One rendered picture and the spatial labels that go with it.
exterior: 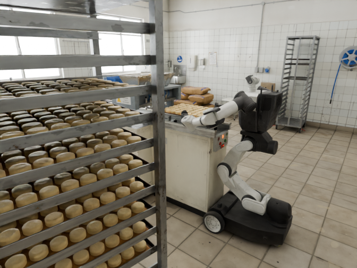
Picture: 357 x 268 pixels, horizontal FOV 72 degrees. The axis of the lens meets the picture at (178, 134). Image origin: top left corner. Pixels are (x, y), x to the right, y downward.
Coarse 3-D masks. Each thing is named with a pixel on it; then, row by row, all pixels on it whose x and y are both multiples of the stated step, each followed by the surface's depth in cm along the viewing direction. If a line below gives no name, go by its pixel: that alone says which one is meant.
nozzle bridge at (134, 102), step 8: (168, 88) 260; (176, 88) 276; (136, 96) 224; (144, 96) 245; (168, 96) 276; (176, 96) 279; (120, 104) 238; (128, 104) 231; (136, 104) 226; (144, 104) 240; (168, 104) 290
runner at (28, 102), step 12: (36, 96) 58; (48, 96) 59; (60, 96) 61; (72, 96) 63; (84, 96) 65; (96, 96) 67; (108, 96) 70; (120, 96) 72; (0, 108) 54; (12, 108) 55; (24, 108) 57
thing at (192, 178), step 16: (208, 128) 235; (176, 144) 233; (192, 144) 222; (208, 144) 211; (176, 160) 238; (192, 160) 226; (208, 160) 216; (176, 176) 243; (192, 176) 231; (208, 176) 220; (176, 192) 249; (192, 192) 236; (208, 192) 226; (192, 208) 246; (208, 208) 232
